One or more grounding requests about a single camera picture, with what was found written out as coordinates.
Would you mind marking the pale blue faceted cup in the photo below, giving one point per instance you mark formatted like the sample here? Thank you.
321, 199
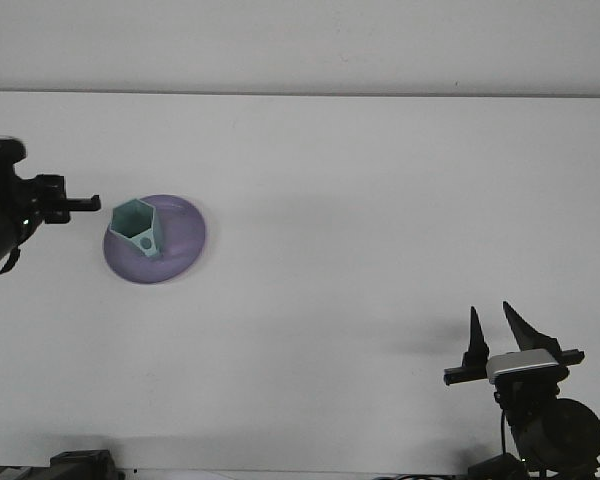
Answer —
130, 220

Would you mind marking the pale purple round plate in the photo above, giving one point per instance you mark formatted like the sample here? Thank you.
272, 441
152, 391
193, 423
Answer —
180, 260

